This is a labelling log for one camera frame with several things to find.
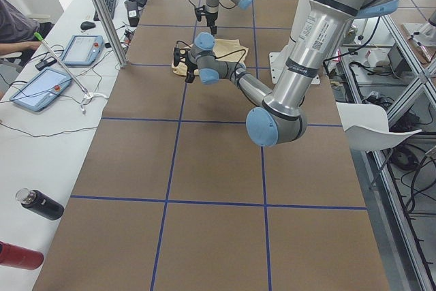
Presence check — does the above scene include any black flask bottle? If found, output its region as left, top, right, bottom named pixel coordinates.
left=15, top=188, right=64, bottom=221

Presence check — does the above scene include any cream long-sleeve graphic shirt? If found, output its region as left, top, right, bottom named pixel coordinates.
left=170, top=38, right=251, bottom=78

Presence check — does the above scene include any aluminium frame post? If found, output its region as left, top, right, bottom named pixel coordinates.
left=92, top=0, right=127, bottom=68

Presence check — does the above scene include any near teach pendant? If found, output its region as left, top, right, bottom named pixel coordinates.
left=10, top=67, right=72, bottom=112

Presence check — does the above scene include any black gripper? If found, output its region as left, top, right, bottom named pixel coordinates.
left=172, top=46, right=198, bottom=83
left=195, top=5, right=218, bottom=35

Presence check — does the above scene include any far teach pendant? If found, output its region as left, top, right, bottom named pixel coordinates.
left=61, top=35, right=104, bottom=67

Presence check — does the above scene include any black computer keyboard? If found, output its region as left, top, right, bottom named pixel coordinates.
left=93, top=0, right=119, bottom=22

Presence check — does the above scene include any seated person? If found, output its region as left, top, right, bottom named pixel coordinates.
left=1, top=0, right=54, bottom=65

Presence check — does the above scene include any red black bottle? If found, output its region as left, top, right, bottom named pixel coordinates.
left=1, top=241, right=44, bottom=270

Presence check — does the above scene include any black computer mouse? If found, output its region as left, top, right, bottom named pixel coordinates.
left=80, top=21, right=96, bottom=31

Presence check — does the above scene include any teach pendant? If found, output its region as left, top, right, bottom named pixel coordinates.
left=10, top=67, right=72, bottom=112
left=61, top=35, right=104, bottom=67

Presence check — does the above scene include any metal rod green handle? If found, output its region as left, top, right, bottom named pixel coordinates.
left=34, top=32, right=109, bottom=114

